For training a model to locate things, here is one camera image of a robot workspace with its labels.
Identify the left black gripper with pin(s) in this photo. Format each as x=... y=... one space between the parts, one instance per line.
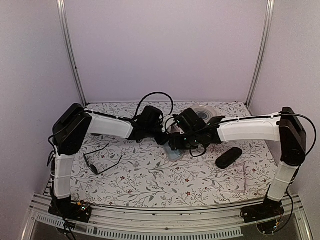
x=163 y=140

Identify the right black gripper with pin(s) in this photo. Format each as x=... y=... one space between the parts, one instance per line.
x=175 y=143

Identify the light blue cleaning cloth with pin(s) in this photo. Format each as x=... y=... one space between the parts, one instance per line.
x=174 y=155

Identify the pink glasses case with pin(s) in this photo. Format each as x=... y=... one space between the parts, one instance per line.
x=165 y=147

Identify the black round sunglasses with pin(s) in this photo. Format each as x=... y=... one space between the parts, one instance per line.
x=98 y=162

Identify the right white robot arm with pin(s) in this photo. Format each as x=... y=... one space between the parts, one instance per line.
x=283 y=127

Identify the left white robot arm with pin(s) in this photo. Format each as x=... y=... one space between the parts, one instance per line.
x=69 y=132

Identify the clear striped glass plate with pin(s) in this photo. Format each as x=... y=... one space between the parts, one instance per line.
x=205 y=112

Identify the black glasses case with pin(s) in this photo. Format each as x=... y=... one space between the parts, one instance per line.
x=228 y=158

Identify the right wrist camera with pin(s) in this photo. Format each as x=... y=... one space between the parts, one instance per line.
x=169 y=125

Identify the clear pink frame glasses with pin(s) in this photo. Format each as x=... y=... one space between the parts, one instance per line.
x=238 y=178

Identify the front aluminium rail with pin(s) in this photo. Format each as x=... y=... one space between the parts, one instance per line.
x=202 y=223

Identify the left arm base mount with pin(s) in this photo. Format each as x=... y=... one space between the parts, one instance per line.
x=79 y=211

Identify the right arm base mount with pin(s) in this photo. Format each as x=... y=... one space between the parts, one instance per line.
x=267 y=216

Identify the right aluminium frame post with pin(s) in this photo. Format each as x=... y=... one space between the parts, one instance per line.
x=270 y=4

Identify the aluminium frame post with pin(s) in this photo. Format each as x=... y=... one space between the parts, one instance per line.
x=270 y=4
x=62 y=13

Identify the left aluminium frame post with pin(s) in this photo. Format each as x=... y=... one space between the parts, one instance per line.
x=62 y=13

